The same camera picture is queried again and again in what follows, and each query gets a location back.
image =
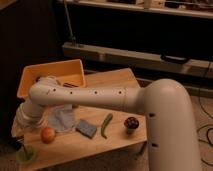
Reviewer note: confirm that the upper shelf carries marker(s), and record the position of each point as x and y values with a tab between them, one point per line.
129	7

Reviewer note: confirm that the orange plastic bin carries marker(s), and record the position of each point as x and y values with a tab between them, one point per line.
70	71

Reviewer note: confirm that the red apple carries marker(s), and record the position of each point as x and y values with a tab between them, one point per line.
47	135

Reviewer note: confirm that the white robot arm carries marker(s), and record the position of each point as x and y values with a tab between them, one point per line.
170	122

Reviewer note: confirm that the green chili pepper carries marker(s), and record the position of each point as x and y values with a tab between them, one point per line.
105	123

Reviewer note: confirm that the blue-grey sponge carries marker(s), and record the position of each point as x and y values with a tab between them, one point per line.
87	129

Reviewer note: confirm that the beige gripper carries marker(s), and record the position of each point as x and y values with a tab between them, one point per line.
17	130

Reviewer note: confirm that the metal pole stand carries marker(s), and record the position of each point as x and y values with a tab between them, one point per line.
71	37

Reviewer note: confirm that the grey cloth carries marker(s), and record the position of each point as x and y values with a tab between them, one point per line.
61	118

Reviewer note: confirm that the green plastic cup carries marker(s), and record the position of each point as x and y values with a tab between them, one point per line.
21	158

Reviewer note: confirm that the grey baseboard ledge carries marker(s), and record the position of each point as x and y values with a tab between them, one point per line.
136	59

